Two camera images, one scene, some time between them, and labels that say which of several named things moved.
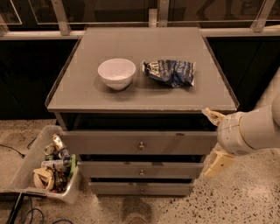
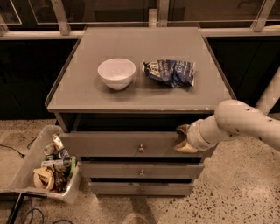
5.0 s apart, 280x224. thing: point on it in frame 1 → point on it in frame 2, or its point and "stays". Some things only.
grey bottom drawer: (142, 188) stays
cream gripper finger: (213, 116) → (183, 129)
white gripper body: (229, 132) → (194, 136)
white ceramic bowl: (116, 73) stays
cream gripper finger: (216, 164) → (185, 147)
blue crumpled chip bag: (173, 73) stays
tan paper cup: (44, 178) stays
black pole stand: (16, 208) stays
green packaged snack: (73, 164) stays
